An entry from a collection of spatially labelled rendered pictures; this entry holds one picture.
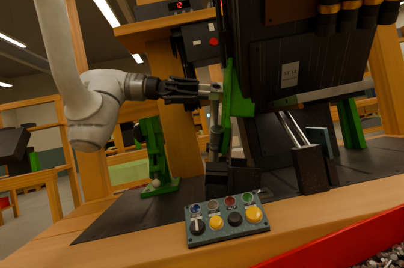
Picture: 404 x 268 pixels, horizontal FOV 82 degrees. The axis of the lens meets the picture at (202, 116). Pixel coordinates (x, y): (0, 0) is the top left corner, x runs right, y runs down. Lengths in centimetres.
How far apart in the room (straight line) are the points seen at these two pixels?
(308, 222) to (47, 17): 66
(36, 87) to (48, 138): 228
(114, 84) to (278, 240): 58
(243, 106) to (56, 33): 48
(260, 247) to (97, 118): 47
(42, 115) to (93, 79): 1148
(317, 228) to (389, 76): 96
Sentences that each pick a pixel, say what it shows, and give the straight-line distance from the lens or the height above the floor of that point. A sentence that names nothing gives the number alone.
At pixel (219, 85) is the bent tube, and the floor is 122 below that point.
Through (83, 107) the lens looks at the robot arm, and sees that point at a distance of 65.
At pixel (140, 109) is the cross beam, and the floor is 123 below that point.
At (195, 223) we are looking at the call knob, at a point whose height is 94.
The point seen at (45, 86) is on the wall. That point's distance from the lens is 1231.
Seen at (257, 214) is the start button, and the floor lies 93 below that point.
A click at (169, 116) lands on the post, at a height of 117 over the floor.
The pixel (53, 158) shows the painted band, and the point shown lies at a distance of 1209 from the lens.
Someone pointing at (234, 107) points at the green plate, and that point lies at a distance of 66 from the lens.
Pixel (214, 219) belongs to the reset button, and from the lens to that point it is 46.
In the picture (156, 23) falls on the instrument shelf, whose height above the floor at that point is 152.
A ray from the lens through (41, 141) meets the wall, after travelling 1226.
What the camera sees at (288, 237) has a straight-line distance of 48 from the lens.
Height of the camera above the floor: 112
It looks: 1 degrees up
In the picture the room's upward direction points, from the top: 12 degrees counter-clockwise
